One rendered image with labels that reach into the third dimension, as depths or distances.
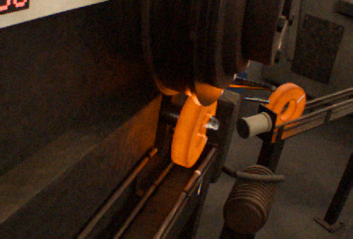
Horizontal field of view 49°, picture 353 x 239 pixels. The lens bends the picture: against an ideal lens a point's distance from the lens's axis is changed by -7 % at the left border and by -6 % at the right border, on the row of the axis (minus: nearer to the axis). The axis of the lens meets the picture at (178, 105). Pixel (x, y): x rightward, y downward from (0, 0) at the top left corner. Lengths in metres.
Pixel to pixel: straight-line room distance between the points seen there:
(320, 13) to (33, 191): 3.09
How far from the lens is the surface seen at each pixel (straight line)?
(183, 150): 0.74
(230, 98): 1.00
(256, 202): 1.13
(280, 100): 1.22
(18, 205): 0.47
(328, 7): 3.39
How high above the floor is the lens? 1.17
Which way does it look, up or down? 24 degrees down
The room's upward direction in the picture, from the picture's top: 11 degrees clockwise
